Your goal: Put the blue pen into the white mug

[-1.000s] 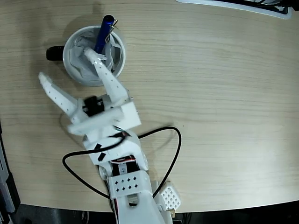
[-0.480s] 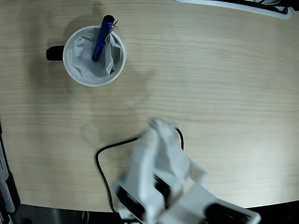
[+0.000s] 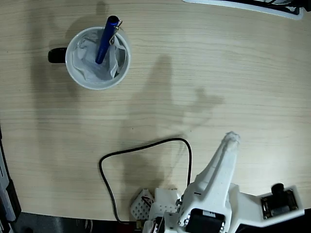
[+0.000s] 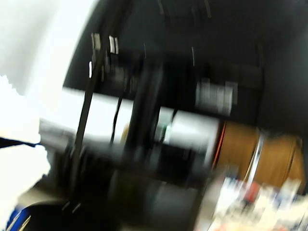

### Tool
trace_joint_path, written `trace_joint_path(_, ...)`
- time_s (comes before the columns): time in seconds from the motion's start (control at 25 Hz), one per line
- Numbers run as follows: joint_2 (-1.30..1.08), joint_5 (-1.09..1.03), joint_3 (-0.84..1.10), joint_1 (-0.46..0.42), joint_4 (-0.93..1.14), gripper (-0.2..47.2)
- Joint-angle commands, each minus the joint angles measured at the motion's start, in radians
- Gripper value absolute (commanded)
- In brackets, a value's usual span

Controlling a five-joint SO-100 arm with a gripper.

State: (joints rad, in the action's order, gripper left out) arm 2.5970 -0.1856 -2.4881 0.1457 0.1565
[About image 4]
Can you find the blue metal pen gold clip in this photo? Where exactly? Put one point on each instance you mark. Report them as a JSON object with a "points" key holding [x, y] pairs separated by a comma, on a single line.
{"points": [[15, 217]]}

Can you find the brown cardboard box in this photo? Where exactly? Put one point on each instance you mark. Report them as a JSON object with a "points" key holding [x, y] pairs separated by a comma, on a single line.
{"points": [[240, 149]]}

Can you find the white box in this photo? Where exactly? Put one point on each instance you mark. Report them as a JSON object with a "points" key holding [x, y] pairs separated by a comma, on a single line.
{"points": [[192, 134]]}

